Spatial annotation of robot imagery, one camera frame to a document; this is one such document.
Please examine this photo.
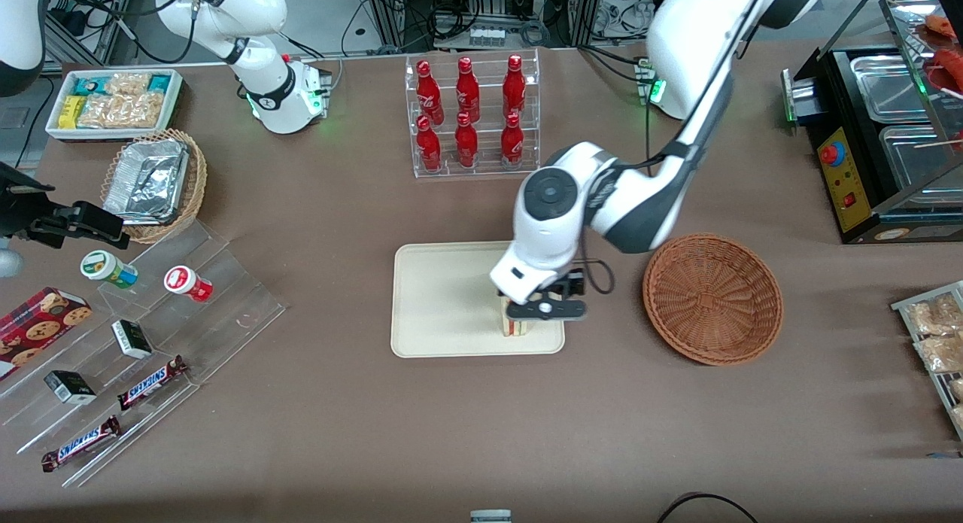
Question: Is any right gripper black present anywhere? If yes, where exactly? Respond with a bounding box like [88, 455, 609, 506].
[0, 162, 130, 251]

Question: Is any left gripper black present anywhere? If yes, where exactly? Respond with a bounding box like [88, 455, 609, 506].
[553, 270, 587, 300]

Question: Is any triangle sandwich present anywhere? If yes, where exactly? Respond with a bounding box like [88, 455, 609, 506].
[499, 296, 536, 338]

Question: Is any light wicker basket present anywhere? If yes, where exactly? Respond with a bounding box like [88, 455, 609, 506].
[100, 128, 208, 245]

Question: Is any cream plastic tray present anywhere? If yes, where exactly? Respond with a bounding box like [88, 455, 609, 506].
[390, 239, 566, 358]

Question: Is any brown round wicker basket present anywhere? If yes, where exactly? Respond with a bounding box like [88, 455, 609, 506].
[642, 233, 785, 366]

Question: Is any grey metal tray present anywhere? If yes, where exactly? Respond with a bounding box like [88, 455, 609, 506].
[892, 281, 963, 441]

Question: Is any green lid cup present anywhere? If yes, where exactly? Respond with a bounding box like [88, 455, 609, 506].
[81, 250, 139, 290]

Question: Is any aluminium foil container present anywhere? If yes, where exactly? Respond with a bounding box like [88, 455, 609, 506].
[103, 156, 183, 226]
[119, 138, 190, 208]

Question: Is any red lid cup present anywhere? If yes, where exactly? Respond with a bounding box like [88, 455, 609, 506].
[164, 266, 214, 303]

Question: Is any small black box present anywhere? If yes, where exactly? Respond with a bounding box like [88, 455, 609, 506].
[44, 369, 98, 405]
[111, 319, 153, 360]

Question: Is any clear bag of puffs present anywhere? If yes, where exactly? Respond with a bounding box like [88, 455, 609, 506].
[102, 71, 152, 99]
[75, 93, 166, 130]

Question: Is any red cookie box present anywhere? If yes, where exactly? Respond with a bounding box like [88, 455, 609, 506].
[0, 287, 93, 382]

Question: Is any white rectangular bin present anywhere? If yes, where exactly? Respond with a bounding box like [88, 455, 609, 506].
[45, 68, 184, 142]

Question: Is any clear acrylic bottle rack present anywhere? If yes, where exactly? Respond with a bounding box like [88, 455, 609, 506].
[405, 47, 541, 179]

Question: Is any clear acrylic stepped display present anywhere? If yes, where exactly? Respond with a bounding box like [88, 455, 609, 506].
[0, 219, 287, 488]

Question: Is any red cola bottle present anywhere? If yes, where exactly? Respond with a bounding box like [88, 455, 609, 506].
[416, 59, 445, 125]
[416, 115, 442, 172]
[503, 54, 527, 119]
[454, 112, 479, 169]
[500, 111, 524, 167]
[456, 56, 481, 121]

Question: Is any Snickers bar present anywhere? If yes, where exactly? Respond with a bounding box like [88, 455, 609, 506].
[117, 355, 189, 412]
[41, 415, 122, 473]

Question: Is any silver box with green light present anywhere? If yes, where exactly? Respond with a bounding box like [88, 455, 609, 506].
[781, 66, 819, 126]

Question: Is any black food warmer machine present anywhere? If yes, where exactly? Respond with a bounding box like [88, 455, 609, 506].
[781, 0, 963, 245]

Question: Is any clear bag of snacks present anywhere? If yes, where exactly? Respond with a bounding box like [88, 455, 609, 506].
[907, 293, 963, 336]
[914, 333, 963, 373]

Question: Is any steel warmer pan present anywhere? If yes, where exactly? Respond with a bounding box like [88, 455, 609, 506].
[849, 54, 934, 125]
[879, 124, 963, 197]

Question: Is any orange food piece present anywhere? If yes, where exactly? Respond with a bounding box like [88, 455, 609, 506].
[916, 13, 963, 42]

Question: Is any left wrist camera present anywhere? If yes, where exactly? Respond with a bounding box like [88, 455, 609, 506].
[505, 300, 588, 322]

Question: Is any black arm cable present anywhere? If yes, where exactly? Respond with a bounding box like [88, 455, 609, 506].
[579, 0, 761, 296]

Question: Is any black loose cable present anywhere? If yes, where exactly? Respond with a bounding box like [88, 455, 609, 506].
[657, 493, 761, 523]

